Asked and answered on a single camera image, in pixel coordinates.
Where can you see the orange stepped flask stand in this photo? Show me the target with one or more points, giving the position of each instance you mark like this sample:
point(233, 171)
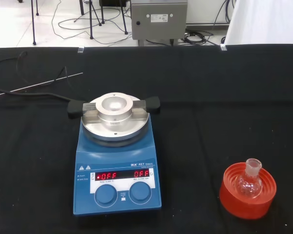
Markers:
point(246, 210)

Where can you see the blue base heater steel plate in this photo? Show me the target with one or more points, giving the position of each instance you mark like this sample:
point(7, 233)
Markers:
point(117, 156)

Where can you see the black bench cloth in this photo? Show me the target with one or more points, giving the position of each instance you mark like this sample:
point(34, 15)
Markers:
point(210, 97)

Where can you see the grey metal cabinet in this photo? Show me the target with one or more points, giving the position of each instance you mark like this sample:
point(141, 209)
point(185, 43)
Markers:
point(158, 30)

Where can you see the clear cloth clip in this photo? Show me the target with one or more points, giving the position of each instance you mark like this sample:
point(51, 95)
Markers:
point(223, 47)
point(80, 49)

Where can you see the black tripod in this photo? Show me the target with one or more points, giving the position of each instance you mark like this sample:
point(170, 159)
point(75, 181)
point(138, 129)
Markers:
point(91, 24)
point(33, 24)

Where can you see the thin long rod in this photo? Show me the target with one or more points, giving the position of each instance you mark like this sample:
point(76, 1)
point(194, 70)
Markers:
point(39, 84)

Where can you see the white hanging sheet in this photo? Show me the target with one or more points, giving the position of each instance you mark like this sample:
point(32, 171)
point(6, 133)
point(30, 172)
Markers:
point(266, 22)

